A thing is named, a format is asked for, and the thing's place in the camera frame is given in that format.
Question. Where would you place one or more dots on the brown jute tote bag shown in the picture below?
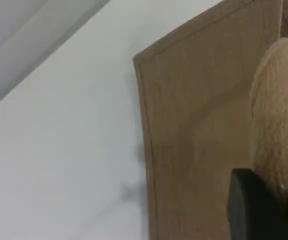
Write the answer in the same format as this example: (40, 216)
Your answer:
(196, 100)

